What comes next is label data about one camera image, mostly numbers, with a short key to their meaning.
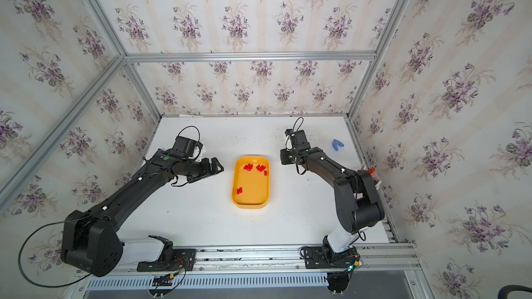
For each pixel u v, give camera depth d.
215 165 0.75
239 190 0.90
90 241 0.39
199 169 0.73
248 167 0.98
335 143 1.07
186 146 0.66
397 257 0.76
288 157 0.81
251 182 0.94
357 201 0.46
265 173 0.96
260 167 0.98
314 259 0.73
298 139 0.73
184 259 0.73
